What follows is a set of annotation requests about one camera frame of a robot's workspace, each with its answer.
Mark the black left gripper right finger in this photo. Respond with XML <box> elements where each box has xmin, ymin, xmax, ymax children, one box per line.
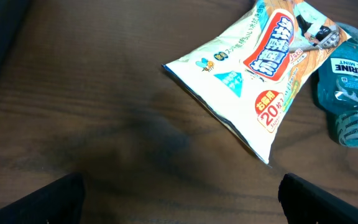
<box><xmin>278</xmin><ymin>173</ymin><xmax>358</xmax><ymax>224</ymax></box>

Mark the teal mouthwash bottle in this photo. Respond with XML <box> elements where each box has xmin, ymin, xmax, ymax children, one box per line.
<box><xmin>317</xmin><ymin>23</ymin><xmax>358</xmax><ymax>147</ymax></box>

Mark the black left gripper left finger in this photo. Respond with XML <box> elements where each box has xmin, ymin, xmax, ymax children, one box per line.
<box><xmin>0</xmin><ymin>172</ymin><xmax>85</xmax><ymax>224</ymax></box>

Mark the yellow wet wipes bag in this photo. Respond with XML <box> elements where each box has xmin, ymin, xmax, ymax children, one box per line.
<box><xmin>165</xmin><ymin>0</ymin><xmax>350</xmax><ymax>163</ymax></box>

